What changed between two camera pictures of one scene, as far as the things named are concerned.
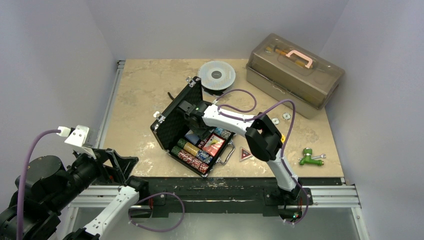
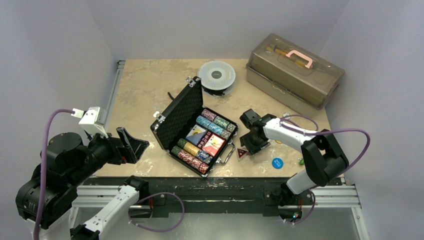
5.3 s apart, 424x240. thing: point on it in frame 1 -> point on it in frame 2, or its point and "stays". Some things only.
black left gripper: x=119 y=168 -> x=135 y=146
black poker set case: x=173 y=129 stays
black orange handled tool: x=171 y=96 stays
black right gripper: x=201 y=131 -> x=253 y=143
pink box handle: x=299 y=54 stays
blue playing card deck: x=193 y=137 stays
